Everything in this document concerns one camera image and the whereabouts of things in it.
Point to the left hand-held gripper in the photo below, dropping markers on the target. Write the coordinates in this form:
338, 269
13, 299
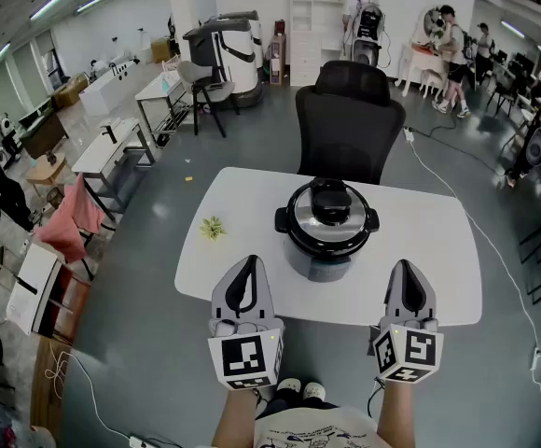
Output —
245, 357

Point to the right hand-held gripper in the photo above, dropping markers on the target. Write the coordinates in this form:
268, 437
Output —
420, 350

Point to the black pressure cooker pot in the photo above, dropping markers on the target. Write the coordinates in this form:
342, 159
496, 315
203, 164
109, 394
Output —
317, 264

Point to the pressure cooker lid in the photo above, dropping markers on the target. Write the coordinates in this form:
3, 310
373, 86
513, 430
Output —
328, 217

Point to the person's left forearm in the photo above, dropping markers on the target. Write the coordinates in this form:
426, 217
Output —
233, 418

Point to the person's right forearm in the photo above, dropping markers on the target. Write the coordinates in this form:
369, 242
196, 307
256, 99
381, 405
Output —
394, 413

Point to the small green succulent plant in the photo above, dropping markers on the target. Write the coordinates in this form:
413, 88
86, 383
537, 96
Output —
212, 228

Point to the person's left white shoe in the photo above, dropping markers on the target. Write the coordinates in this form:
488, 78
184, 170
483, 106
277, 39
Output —
289, 386

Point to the person's white shoe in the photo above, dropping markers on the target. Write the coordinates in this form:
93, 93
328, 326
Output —
314, 390
289, 386

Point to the person's dark trousers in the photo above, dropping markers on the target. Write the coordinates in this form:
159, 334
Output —
280, 404

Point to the person's right white shoe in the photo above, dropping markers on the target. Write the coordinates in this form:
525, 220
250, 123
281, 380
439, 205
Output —
314, 390

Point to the white power strip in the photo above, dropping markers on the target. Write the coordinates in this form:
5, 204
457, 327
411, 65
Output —
408, 134
536, 359
142, 442

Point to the black mesh office chair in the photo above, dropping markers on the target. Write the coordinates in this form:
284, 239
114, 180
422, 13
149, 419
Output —
345, 124

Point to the pink cloth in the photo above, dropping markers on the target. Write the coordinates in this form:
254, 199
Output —
70, 227

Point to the white table grey drawer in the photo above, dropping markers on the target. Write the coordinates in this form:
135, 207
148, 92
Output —
107, 147

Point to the white cabinet brown drawers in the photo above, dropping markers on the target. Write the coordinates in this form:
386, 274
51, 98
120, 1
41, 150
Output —
32, 287

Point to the grey chair black legs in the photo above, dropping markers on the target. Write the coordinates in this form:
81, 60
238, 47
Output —
191, 75

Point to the wooden floor board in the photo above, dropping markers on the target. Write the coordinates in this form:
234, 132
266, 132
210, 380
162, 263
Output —
42, 404

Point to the white vanity table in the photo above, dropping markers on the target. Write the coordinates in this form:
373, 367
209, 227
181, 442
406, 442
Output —
424, 59

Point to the tall wooden display box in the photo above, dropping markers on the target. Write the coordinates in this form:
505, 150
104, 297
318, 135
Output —
277, 59

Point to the white and black service robot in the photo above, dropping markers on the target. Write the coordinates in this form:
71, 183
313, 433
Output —
238, 49

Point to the long white counter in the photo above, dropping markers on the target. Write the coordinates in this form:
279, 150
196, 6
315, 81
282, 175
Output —
107, 84

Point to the cardboard box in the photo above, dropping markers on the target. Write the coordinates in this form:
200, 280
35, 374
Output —
70, 91
161, 50

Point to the white shelf cabinet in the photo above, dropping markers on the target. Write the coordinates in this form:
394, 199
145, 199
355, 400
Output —
308, 40

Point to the brown wooden desk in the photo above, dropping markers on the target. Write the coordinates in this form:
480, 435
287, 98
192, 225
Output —
42, 131

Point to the grey backpack rig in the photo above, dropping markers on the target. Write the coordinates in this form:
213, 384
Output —
368, 21

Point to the pile of plastic bags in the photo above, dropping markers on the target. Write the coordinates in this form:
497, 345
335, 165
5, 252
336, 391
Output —
0, 427

